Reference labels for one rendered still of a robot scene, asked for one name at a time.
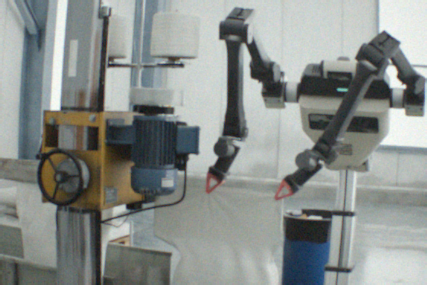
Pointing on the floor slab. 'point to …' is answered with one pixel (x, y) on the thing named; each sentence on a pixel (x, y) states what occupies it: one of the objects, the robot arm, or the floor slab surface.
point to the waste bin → (306, 246)
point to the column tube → (80, 136)
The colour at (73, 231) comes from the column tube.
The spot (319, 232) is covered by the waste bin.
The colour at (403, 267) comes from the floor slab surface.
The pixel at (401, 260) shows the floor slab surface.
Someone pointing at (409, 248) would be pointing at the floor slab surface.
